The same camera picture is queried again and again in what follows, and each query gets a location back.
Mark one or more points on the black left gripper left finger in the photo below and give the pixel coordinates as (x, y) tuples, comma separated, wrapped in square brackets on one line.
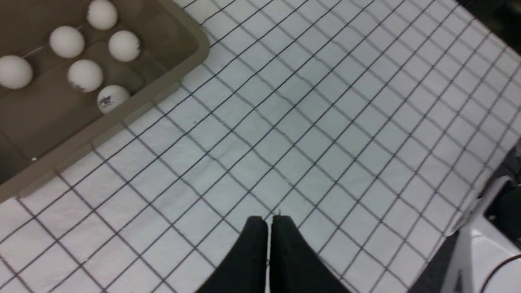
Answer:
[(243, 269)]

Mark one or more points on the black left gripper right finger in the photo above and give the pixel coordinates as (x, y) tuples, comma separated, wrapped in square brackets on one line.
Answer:
[(294, 266)]

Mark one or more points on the white ping-pong ball bin front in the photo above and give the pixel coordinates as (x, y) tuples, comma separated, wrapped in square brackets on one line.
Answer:
[(111, 97)]

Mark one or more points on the white ping-pong ball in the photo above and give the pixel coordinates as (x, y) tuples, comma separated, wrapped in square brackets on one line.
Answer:
[(85, 75), (124, 46), (102, 14), (15, 72)]

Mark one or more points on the white ping-pong ball back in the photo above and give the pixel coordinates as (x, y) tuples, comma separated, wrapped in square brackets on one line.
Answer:
[(124, 46)]

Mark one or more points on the white ping-pong ball logo bin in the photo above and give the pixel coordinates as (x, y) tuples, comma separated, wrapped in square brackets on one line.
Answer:
[(67, 42)]

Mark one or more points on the white black-grid tablecloth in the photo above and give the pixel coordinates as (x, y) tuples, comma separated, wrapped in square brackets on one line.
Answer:
[(372, 123)]

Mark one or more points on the olive plastic bin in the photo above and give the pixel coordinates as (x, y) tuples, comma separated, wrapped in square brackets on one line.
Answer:
[(48, 125)]

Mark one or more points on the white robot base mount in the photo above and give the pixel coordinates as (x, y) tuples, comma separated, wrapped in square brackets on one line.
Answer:
[(486, 258)]

